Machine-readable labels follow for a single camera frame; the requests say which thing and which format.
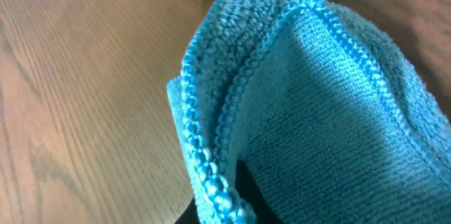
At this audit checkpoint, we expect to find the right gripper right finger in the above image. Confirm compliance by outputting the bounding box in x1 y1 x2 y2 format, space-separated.
235 161 282 224

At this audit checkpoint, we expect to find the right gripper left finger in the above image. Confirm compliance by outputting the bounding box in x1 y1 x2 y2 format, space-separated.
175 198 198 224

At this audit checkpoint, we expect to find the blue microfiber cloth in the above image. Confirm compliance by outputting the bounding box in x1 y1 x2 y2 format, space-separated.
167 0 450 223

